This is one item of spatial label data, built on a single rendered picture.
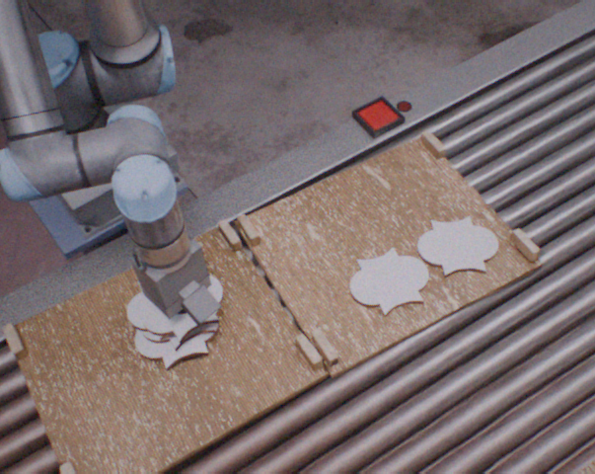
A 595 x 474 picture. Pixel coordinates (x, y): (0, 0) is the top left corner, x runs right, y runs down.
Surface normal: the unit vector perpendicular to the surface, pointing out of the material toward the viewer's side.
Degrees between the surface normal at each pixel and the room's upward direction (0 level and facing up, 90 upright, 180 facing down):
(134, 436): 0
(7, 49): 49
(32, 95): 54
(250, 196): 0
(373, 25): 0
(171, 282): 90
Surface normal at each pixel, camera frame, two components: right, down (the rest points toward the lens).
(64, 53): -0.18, -0.53
